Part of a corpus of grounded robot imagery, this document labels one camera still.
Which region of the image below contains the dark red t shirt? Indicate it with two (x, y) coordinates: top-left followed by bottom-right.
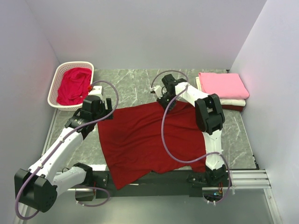
(98, 101), (206, 189)

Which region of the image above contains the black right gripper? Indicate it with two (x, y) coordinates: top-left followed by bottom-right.
(157, 92), (177, 114)

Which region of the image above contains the white plastic laundry basket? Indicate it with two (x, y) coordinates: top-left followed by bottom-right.
(47, 61), (94, 112)

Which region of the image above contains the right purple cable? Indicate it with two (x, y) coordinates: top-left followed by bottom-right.
(151, 70), (232, 205)

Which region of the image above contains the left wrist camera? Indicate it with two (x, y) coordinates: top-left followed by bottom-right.
(88, 85), (103, 97)

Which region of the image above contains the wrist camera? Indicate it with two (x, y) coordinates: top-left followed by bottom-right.
(149, 85), (163, 95)
(88, 85), (103, 97)

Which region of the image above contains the folded red t shirt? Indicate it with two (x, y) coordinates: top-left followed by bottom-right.
(222, 105), (244, 112)

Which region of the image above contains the aluminium rail frame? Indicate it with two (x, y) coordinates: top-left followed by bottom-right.
(67, 170), (271, 191)

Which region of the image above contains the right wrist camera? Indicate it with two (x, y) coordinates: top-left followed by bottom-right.
(149, 85), (163, 95)

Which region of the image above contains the purple cable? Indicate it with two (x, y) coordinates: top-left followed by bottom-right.
(151, 70), (232, 205)
(14, 80), (120, 220)

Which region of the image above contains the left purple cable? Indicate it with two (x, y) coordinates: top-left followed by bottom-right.
(14, 80), (120, 220)

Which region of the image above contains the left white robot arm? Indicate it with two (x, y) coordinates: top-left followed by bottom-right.
(14, 95), (116, 212)

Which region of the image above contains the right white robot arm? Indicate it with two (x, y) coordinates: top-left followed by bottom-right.
(150, 70), (229, 186)

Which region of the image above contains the folded white t shirt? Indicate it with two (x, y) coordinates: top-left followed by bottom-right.
(195, 77), (246, 107)

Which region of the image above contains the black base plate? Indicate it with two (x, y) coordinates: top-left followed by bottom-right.
(93, 169), (230, 197)

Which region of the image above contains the folded pink t shirt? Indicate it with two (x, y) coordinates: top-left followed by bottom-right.
(199, 72), (250, 99)

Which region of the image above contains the crimson t shirt in basket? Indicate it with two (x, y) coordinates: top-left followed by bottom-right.
(57, 67), (92, 106)

